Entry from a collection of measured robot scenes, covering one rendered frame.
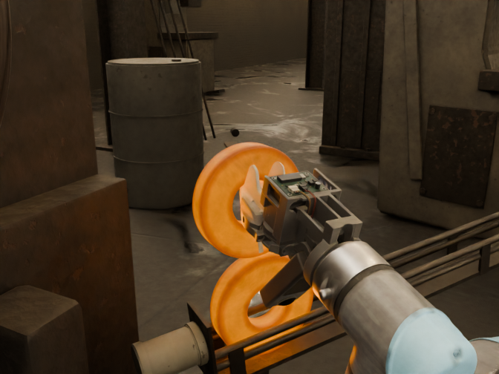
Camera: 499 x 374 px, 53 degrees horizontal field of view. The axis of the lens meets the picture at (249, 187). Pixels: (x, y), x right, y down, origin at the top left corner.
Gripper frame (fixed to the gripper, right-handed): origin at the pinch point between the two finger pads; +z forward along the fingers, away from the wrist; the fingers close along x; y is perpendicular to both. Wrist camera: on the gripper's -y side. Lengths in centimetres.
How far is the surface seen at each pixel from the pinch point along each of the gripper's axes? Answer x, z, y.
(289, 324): -4.1, -9.5, -18.1
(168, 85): -67, 215, -69
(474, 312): -132, 33, -99
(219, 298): 5.4, -5.3, -13.8
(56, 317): 26.4, -8.3, -7.1
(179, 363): 12.2, -9.0, -19.8
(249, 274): 1.2, -5.4, -10.6
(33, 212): 26.6, 6.2, -3.1
